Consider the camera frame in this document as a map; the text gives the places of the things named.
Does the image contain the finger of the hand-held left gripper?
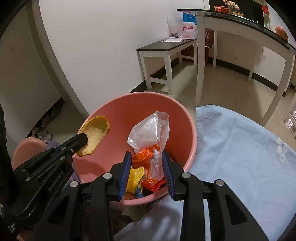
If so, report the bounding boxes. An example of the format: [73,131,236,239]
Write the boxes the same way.
[24,154,75,184]
[14,133,89,173]

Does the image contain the red white plastic bag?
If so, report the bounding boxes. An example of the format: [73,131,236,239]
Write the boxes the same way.
[181,22,197,39]

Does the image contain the blue bag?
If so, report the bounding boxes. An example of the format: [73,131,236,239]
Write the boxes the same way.
[183,11,197,24]

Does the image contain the red foam net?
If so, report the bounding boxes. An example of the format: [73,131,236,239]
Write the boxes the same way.
[142,178,167,193]

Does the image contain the pink flower bouquet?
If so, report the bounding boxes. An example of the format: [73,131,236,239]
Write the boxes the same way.
[222,0,241,11]

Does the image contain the yellow foam net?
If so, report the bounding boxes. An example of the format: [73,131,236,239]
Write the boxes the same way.
[126,166,145,193]

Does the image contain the pink plastic bin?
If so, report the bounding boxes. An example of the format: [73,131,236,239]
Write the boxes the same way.
[72,92,198,206]

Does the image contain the pink chair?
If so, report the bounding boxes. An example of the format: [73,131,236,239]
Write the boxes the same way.
[12,137,48,169]

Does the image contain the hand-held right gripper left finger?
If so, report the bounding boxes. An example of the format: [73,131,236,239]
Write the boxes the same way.
[29,151,133,241]

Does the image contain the large orange peel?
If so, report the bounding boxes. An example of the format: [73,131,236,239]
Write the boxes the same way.
[76,115,111,156]

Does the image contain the purple stool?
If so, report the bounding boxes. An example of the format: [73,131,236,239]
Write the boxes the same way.
[45,140,62,151]

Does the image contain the orange pomelo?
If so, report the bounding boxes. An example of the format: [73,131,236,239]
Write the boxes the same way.
[275,26,288,42]

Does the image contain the white papers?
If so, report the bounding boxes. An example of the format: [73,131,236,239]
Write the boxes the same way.
[162,37,193,43]

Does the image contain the white table with glass top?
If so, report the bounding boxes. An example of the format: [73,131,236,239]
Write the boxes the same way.
[177,9,296,127]

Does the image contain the blue printed tablecloth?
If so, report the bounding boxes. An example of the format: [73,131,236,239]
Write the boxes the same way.
[114,105,296,241]

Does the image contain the clear bag with orange plastic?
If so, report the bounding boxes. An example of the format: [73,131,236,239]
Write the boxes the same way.
[127,112,170,182]

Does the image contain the red carton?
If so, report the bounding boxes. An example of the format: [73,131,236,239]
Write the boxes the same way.
[205,28,216,66]

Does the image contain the long dark-topped white bench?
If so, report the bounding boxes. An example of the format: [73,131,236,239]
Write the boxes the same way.
[136,38,199,95]

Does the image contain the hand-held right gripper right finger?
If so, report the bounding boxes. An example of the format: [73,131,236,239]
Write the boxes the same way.
[161,151,271,241]

